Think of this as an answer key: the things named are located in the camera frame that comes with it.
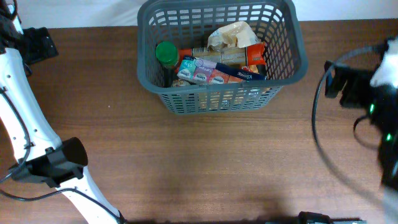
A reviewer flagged grey plastic basket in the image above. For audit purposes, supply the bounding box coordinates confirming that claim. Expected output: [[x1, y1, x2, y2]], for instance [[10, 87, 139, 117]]
[[137, 0, 308, 114]]

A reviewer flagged orange pasta packet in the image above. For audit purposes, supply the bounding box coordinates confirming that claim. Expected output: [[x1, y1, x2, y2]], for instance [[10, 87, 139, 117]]
[[178, 42, 266, 73]]

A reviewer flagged green lid jar red label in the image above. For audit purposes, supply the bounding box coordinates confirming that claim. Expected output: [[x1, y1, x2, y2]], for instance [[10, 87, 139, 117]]
[[155, 41, 179, 69]]

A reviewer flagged beige paper bag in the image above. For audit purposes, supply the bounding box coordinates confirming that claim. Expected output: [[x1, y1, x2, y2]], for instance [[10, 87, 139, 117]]
[[207, 21, 261, 52]]

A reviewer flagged blue tissue pack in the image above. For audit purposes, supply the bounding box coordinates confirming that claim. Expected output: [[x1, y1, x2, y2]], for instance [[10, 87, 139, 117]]
[[177, 56, 266, 85]]

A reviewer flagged beige coffee mix bag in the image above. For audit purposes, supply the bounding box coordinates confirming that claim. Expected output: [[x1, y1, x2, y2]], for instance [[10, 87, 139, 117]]
[[199, 64, 270, 111]]

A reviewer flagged green lid jar white label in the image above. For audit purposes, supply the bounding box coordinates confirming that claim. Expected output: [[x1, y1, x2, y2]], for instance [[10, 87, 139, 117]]
[[171, 79, 191, 88]]

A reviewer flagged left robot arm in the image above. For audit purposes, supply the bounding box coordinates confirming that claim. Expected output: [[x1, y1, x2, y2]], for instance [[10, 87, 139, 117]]
[[1, 1, 126, 223]]

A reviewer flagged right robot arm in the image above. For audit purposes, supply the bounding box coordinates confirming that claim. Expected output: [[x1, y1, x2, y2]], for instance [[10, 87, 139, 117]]
[[324, 61, 397, 223]]

